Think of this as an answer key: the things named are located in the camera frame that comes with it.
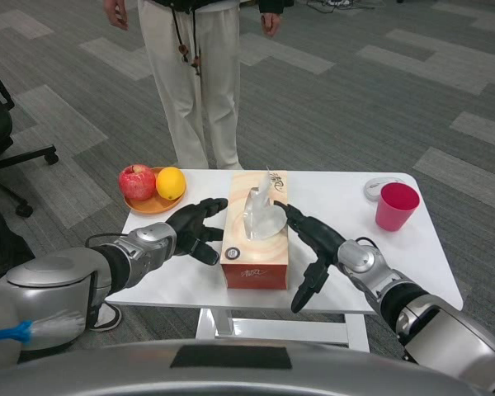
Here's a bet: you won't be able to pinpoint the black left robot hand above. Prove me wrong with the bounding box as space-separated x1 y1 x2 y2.
164 197 229 267

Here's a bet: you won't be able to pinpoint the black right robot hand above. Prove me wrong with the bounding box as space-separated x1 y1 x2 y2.
274 200 347 314

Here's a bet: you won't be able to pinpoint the white tissue sheet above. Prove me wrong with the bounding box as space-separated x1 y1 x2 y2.
243 164 289 241

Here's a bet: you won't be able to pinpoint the orange beige tissue box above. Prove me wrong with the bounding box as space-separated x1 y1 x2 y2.
220 169 290 291

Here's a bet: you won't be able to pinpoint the orange plate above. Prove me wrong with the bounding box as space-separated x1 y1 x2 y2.
123 167 186 215

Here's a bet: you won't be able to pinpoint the yellow orange fruit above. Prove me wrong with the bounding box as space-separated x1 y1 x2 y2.
155 166 187 201

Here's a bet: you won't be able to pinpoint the red apple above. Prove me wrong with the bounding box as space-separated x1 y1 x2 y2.
118 163 157 202

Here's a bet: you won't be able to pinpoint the white round lid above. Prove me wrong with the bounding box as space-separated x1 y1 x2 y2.
363 177 403 203

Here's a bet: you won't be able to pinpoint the pink plastic cup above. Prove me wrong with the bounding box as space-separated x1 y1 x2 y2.
375 183 421 232

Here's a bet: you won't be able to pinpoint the person in beige trousers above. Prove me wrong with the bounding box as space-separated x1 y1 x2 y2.
102 0 296 171

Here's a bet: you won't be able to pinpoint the silver robot chest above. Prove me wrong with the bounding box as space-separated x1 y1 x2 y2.
0 340 495 396

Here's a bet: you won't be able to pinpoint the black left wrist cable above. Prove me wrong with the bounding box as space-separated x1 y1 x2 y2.
84 233 129 248

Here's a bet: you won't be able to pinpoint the white table frame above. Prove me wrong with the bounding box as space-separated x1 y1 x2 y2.
196 307 370 354

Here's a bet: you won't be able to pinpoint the white cable bundle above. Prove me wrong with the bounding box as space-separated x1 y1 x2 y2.
24 311 86 343

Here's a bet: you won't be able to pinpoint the blue cable tie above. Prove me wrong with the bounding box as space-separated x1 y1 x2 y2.
0 320 33 346

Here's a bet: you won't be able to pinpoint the black floor cables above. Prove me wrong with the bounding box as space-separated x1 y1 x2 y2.
306 0 375 12

